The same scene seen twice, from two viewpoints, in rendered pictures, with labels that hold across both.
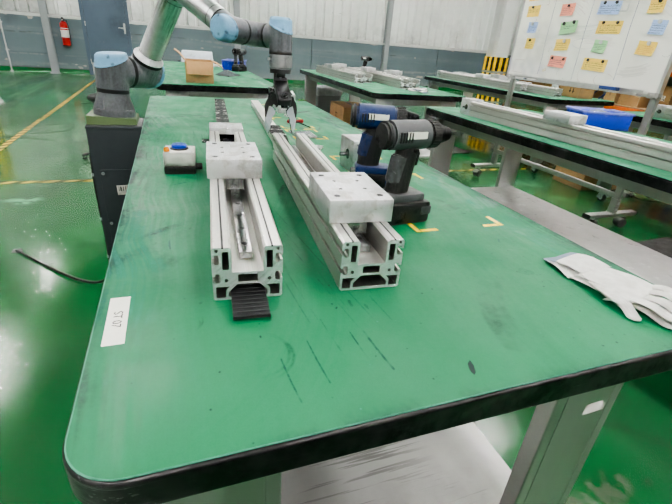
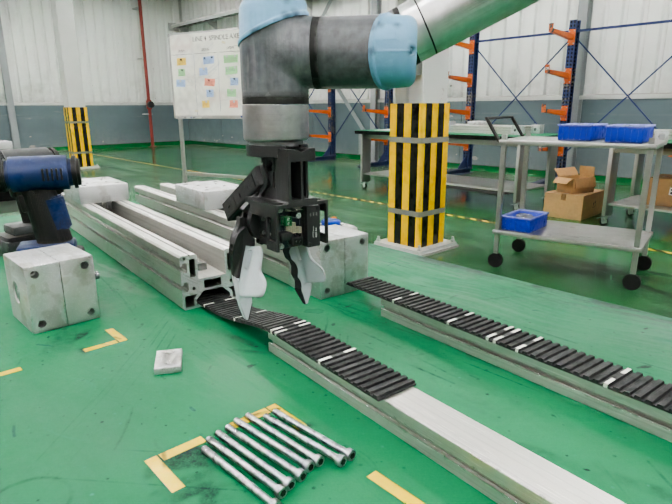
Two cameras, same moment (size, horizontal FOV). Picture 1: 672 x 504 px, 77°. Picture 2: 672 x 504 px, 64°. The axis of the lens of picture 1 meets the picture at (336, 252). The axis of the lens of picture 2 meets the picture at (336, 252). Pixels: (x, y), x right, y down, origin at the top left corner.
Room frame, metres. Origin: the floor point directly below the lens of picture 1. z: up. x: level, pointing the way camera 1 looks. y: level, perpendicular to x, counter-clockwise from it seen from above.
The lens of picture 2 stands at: (2.16, 0.08, 1.08)
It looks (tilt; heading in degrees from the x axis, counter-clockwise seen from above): 15 degrees down; 160
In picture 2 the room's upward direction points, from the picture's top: straight up
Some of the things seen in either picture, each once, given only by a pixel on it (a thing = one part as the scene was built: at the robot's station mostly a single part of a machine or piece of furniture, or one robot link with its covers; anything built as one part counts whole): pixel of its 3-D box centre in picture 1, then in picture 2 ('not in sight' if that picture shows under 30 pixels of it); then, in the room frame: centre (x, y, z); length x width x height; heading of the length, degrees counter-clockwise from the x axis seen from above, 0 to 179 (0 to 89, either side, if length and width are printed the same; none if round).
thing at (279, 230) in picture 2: (279, 87); (282, 196); (1.55, 0.24, 0.98); 0.09 x 0.08 x 0.12; 17
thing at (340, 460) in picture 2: not in sight; (301, 437); (1.75, 0.20, 0.78); 0.11 x 0.01 x 0.01; 25
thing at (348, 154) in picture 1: (356, 153); (60, 284); (1.32, -0.04, 0.83); 0.11 x 0.10 x 0.10; 114
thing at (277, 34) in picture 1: (280, 36); (277, 52); (1.55, 0.24, 1.13); 0.09 x 0.08 x 0.11; 62
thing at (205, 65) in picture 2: not in sight; (223, 116); (-4.57, 1.16, 0.97); 1.51 x 0.50 x 1.95; 42
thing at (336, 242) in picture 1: (316, 185); (130, 232); (0.97, 0.06, 0.82); 0.80 x 0.10 x 0.09; 17
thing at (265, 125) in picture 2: (279, 62); (278, 125); (1.55, 0.24, 1.06); 0.08 x 0.08 x 0.05
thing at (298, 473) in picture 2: not in sight; (262, 450); (1.75, 0.16, 0.78); 0.11 x 0.01 x 0.01; 25
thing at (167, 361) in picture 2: not in sight; (168, 361); (1.54, 0.10, 0.78); 0.05 x 0.03 x 0.01; 173
